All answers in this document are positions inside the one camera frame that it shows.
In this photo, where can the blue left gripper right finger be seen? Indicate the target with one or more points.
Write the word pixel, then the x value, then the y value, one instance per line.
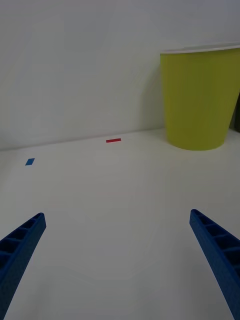
pixel 220 252

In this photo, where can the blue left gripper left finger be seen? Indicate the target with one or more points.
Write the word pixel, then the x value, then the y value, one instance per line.
pixel 17 252

